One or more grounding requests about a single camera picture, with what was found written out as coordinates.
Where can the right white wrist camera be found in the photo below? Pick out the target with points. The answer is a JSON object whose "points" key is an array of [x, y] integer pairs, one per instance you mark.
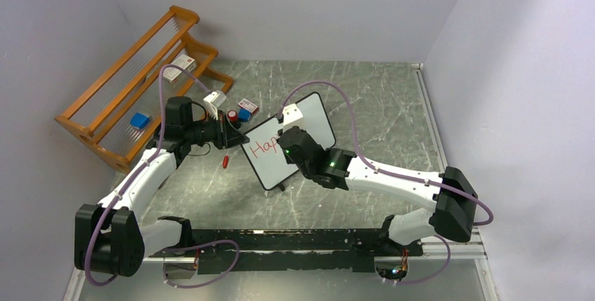
{"points": [[292, 116]]}

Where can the blue block on rack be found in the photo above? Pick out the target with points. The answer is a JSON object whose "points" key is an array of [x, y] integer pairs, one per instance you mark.
{"points": [[139, 120]]}

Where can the red marker cap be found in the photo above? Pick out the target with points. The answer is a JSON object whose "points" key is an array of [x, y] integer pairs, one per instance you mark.
{"points": [[225, 162]]}

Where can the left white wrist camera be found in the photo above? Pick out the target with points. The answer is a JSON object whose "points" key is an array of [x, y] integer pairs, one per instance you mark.
{"points": [[212, 102]]}

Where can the red white small box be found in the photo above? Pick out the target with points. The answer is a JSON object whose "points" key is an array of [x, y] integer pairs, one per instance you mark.
{"points": [[248, 106]]}

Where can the orange wooden rack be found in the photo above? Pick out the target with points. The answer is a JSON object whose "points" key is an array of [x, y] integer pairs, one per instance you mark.
{"points": [[99, 117]]}

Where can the black framed whiteboard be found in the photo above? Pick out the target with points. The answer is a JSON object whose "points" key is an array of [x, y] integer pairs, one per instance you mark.
{"points": [[266, 157]]}

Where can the blue small block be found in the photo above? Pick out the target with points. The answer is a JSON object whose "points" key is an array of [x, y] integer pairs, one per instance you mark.
{"points": [[244, 115]]}

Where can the black base frame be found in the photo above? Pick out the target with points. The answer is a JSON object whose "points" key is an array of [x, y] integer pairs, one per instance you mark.
{"points": [[250, 250]]}

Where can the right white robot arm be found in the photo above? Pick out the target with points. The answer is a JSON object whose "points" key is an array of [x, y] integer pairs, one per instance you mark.
{"points": [[447, 202]]}

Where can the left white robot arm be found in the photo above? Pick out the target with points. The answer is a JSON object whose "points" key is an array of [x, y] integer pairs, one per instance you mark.
{"points": [[108, 238]]}

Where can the white red box on rack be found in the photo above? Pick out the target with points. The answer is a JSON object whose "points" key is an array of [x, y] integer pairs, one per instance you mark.
{"points": [[173, 75]]}

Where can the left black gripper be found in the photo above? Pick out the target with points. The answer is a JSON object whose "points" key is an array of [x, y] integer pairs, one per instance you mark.
{"points": [[226, 135]]}

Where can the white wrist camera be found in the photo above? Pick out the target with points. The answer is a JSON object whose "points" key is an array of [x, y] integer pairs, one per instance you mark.
{"points": [[292, 116], [212, 102]]}

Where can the aluminium rail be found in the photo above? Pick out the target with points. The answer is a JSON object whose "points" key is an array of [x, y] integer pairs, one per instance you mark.
{"points": [[392, 271]]}

